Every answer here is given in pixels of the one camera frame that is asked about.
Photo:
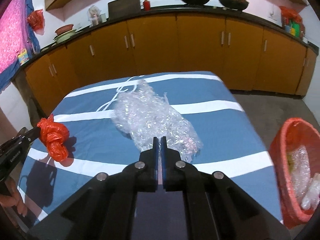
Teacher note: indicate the brown lower kitchen cabinets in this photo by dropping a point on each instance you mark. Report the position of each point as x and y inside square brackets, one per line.
[245, 56]

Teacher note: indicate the small red knotted plastic bag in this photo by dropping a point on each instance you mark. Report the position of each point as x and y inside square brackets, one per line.
[53, 135]

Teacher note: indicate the red plastic trash basket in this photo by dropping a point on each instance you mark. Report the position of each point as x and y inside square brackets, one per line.
[293, 133]

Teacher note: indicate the jar wrapped in plastic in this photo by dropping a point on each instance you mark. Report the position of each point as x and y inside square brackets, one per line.
[95, 16]

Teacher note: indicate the hanging red plastic bag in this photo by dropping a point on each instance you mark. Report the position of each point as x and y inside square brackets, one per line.
[36, 21]

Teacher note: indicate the colourful small box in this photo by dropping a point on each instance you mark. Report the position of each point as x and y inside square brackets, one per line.
[23, 56]

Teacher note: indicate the dark cutting board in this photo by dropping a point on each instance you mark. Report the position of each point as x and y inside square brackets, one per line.
[122, 8]

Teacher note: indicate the small bubble wrap piece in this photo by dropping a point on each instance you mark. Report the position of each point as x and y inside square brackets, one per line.
[142, 115]

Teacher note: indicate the black wok with lid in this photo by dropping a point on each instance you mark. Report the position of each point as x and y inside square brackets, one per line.
[239, 5]

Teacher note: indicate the red bottle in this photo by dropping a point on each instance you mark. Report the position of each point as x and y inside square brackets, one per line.
[146, 5]

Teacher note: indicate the large bubble wrap bundle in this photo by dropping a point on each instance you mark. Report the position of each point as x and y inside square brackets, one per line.
[299, 170]

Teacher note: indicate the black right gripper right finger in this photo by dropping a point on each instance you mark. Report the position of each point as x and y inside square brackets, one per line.
[214, 206]

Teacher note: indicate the stacked red green basins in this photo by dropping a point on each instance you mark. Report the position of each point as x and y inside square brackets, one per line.
[63, 33]

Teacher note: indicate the white translucent plastic bag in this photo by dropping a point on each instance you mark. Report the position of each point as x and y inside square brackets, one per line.
[311, 198]

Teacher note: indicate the pink floral curtain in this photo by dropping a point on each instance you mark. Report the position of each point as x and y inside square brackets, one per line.
[16, 35]

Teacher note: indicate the red bag with groceries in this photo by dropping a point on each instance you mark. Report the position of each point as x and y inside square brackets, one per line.
[292, 22]

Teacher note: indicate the blue white striped tablecloth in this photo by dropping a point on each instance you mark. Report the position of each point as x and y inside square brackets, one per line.
[230, 145]

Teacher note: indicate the person's left hand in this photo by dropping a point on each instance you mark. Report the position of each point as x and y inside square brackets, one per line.
[14, 198]

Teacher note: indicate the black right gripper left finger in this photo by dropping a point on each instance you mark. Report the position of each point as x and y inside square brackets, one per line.
[103, 208]

